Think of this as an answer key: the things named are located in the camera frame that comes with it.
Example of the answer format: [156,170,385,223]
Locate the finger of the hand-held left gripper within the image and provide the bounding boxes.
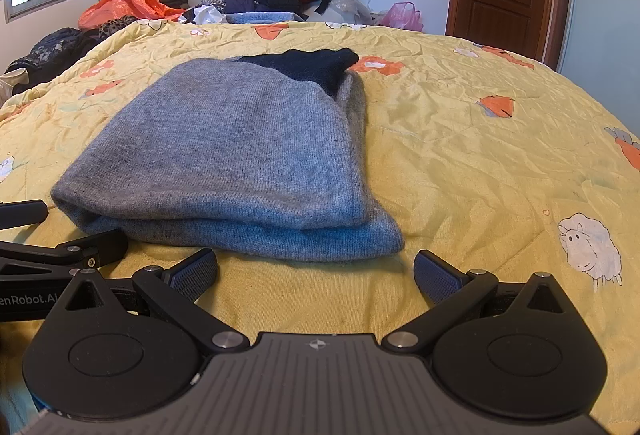
[0,229,129,272]
[0,199,49,229]

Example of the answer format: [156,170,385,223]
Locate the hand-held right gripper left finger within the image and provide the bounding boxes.
[59,248,251,356]

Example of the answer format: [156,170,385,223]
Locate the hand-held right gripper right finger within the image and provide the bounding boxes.
[382,250,577,357]

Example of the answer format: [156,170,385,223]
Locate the grey sweater with navy sleeves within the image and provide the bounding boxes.
[50,47,406,264]

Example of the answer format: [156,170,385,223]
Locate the yellow printed blanket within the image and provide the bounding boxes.
[0,21,640,435]

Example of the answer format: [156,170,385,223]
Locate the dark patterned jacket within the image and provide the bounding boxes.
[4,27,102,92]

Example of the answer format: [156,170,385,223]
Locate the leopard print cloth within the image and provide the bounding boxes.
[97,15,139,42]

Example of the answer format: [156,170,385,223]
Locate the orange plastic bag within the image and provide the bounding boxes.
[77,0,184,32]

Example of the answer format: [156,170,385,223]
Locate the white crumpled plastic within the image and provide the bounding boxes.
[192,4,226,26]

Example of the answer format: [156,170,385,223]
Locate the pink plastic bag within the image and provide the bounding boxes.
[380,1,424,32]

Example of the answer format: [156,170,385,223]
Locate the light blue folded cloth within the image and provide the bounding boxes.
[224,11,306,25]

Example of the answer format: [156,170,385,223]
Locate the clear plastic bag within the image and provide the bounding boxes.
[327,0,374,26]

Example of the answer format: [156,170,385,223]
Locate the white floral wardrobe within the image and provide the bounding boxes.
[559,0,640,103]

